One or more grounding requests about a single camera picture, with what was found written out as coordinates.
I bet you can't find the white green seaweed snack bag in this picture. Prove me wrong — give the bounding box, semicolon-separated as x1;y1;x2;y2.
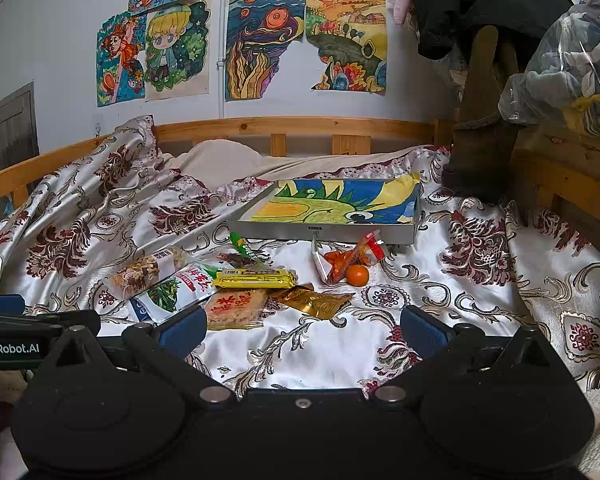
129;263;216;324

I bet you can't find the nut bar snack pack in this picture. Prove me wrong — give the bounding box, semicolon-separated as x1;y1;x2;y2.
107;247;190;300

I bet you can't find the rice cracker pack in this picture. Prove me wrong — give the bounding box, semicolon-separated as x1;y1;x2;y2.
204;289;268;330

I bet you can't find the yellow snack bar wrapper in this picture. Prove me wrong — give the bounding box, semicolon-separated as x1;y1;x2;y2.
213;269;297;289

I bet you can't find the small orange tangerine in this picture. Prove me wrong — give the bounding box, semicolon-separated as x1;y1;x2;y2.
346;264;370;287

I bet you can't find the green candy stick pack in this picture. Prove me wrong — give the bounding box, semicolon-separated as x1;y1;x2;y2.
230;232;257;262

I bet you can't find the gold foil snack packet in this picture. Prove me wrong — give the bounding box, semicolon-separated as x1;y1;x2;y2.
268;285;353;320

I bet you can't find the clear orange snack bag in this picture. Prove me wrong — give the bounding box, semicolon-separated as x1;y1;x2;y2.
311;230;387;285

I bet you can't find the floral satin bedspread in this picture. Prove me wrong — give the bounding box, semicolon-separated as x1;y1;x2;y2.
0;116;600;396

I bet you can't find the grey tray with drawing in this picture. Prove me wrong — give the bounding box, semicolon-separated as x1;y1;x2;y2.
228;174;422;245

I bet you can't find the brown hanging coat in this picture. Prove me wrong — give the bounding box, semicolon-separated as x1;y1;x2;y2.
442;26;519;205

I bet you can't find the cream pillow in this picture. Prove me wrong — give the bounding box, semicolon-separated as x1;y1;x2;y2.
164;140;414;190

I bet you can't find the wooden shelf furniture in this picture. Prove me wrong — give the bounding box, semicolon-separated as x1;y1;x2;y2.
510;122;600;250

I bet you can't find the blond boy drawing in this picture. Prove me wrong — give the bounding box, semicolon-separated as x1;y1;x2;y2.
145;0;210;101

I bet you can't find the red-haired girl drawing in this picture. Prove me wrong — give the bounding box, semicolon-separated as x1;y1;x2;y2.
95;12;146;107

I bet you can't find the plastic bag of clothes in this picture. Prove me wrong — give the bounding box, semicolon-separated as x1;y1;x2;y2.
498;0;600;139

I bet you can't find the swirling night sky drawing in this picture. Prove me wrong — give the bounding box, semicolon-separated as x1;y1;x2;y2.
224;0;306;101

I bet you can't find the countryside landscape drawing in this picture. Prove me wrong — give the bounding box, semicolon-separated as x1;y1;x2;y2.
306;0;388;93

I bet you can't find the black hanging garment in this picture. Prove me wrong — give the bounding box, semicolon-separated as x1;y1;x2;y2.
413;0;572;68

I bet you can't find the pink cloth piece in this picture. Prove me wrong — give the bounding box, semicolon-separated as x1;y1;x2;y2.
392;0;413;26

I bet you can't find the wooden bed rail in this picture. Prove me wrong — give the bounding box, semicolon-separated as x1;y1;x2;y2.
0;116;453;208

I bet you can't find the white wall pipe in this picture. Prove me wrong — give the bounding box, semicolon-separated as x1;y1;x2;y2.
216;0;227;119

